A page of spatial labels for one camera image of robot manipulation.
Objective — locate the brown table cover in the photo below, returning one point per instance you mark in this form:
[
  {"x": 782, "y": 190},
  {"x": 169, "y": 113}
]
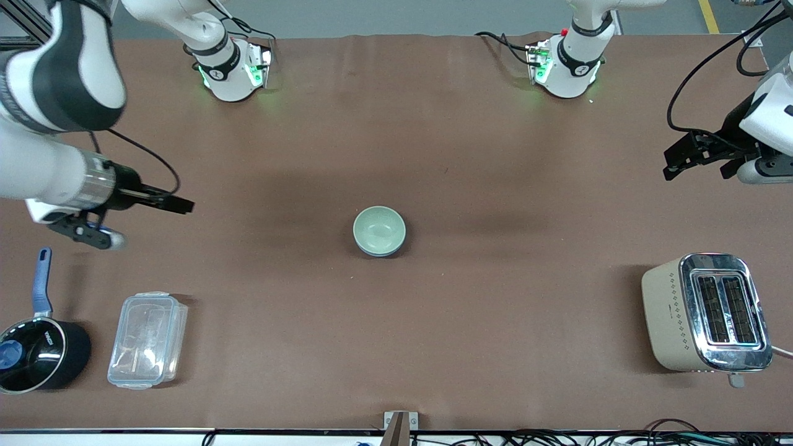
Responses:
[{"x": 396, "y": 310}]

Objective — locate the right arm base connector panel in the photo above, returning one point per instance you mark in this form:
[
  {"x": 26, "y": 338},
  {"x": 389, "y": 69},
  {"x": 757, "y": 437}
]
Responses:
[{"x": 259, "y": 65}]

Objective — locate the grey table clamp bracket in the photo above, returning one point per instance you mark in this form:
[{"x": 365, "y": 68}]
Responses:
[{"x": 401, "y": 427}]

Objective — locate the green bowl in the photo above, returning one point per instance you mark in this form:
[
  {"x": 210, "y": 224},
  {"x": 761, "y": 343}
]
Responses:
[{"x": 379, "y": 229}]

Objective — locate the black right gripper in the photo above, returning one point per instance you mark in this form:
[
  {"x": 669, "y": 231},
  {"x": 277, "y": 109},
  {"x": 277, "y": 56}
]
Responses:
[{"x": 127, "y": 183}]

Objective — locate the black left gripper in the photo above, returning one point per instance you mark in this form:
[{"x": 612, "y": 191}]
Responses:
[{"x": 735, "y": 121}]

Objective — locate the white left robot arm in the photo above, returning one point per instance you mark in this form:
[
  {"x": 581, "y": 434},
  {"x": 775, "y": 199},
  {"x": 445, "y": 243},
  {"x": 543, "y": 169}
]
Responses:
[{"x": 771, "y": 111}]

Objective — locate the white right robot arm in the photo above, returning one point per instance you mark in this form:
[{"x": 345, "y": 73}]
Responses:
[{"x": 56, "y": 93}]

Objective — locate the glass lid with blue knob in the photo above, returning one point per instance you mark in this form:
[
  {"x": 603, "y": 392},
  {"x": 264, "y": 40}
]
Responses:
[{"x": 28, "y": 356}]

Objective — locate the beige chrome two-slot toaster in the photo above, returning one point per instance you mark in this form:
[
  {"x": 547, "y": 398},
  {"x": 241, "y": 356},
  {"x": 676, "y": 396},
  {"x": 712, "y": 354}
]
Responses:
[{"x": 675, "y": 316}]

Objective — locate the blue bowl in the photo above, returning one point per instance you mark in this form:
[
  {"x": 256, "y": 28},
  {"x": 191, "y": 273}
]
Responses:
[{"x": 379, "y": 254}]

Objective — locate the clear plastic food container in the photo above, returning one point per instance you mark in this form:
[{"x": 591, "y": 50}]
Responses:
[{"x": 147, "y": 341}]

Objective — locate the aluminium frame profile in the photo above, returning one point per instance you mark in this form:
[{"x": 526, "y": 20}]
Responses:
[
  {"x": 753, "y": 38},
  {"x": 25, "y": 28}
]

